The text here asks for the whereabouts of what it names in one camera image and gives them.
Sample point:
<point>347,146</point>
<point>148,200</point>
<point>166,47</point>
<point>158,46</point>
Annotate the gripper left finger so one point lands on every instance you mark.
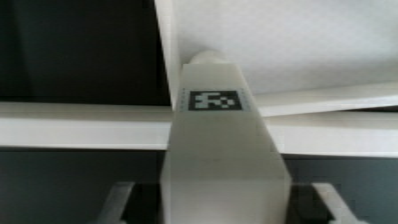
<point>132,204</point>

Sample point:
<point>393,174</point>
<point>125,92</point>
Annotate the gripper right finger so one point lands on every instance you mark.
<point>317,206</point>

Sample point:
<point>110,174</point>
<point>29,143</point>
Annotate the white desk top tray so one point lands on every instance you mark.
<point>313,46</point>

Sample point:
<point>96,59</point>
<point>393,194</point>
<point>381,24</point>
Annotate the white desk leg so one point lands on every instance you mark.
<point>224,177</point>

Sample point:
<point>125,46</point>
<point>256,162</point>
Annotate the white front wall fence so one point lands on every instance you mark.
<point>116,127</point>

